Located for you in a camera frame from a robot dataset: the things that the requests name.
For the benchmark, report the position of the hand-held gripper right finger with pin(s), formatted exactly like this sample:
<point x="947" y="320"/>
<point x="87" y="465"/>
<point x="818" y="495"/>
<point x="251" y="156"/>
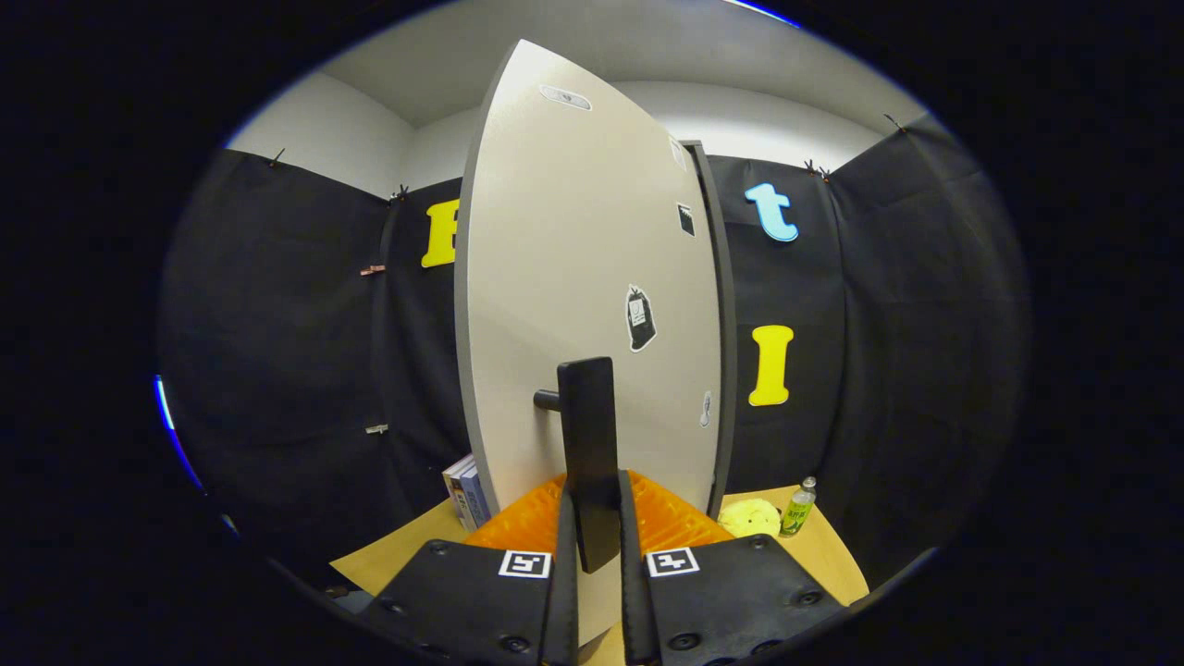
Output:
<point x="634" y="592"/>

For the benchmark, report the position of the yellow plush toy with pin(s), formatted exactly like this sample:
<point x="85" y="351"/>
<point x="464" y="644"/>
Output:
<point x="749" y="518"/>

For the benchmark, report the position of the grey shoe cabinet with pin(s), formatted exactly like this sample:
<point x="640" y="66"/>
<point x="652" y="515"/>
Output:
<point x="729" y="351"/>

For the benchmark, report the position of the white book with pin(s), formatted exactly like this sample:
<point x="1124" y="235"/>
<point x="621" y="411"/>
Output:
<point x="453" y="490"/>

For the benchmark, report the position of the beige shoe cabinet door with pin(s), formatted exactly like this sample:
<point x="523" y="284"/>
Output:
<point x="555" y="231"/>

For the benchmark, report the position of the black backdrop cloth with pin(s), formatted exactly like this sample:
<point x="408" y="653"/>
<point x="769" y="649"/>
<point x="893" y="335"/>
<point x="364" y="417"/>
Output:
<point x="277" y="324"/>

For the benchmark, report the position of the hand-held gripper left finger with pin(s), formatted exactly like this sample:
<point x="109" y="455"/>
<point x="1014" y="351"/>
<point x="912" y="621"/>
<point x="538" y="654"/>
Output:
<point x="560" y="592"/>

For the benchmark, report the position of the green drink bottle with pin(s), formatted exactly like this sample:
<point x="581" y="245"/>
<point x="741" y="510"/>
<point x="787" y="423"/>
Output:
<point x="795" y="513"/>

